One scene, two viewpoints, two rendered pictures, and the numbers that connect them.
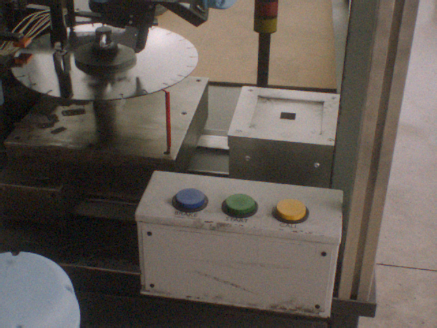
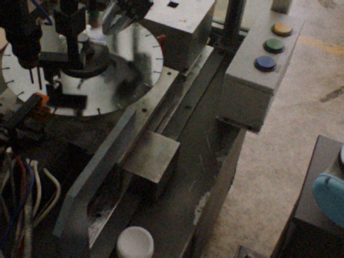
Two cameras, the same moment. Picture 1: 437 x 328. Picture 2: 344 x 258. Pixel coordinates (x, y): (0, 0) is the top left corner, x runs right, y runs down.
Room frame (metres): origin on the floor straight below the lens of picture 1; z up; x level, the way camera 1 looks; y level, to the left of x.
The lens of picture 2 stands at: (0.85, 0.90, 1.61)
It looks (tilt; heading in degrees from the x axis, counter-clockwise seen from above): 45 degrees down; 286
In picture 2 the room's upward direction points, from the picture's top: 2 degrees clockwise
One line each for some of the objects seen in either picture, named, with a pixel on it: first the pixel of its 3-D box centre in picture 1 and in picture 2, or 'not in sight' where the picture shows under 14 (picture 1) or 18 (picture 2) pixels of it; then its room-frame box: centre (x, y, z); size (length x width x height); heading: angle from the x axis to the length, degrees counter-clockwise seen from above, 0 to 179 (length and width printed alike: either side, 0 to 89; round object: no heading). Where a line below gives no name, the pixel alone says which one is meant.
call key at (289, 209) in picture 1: (290, 212); (282, 30); (0.78, -0.10, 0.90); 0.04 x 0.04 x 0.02
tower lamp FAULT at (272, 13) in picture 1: (265, 5); not in sight; (1.26, -0.08, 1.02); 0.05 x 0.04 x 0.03; 171
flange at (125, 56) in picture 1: (105, 50); (83, 52); (1.17, 0.20, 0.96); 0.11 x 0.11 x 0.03
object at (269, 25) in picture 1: (265, 22); not in sight; (1.26, -0.08, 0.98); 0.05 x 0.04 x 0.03; 171
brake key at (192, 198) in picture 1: (190, 201); (265, 64); (0.80, 0.04, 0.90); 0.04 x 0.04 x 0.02
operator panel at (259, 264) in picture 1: (240, 242); (260, 68); (0.80, -0.03, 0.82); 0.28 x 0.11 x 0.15; 81
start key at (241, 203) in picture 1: (240, 207); (273, 46); (0.79, -0.03, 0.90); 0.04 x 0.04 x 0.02
